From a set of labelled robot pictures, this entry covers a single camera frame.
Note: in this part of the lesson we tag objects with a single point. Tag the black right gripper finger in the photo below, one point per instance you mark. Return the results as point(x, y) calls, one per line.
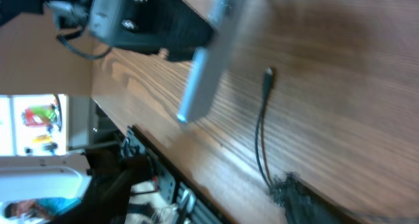
point(303, 205)

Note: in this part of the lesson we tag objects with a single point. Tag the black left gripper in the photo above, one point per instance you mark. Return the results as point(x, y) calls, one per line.
point(148, 26)

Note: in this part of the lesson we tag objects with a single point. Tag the Galaxy S25 smartphone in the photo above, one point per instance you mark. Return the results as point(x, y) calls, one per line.
point(209, 62)

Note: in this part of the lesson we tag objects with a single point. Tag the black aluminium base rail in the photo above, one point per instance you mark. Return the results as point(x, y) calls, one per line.
point(192, 205)

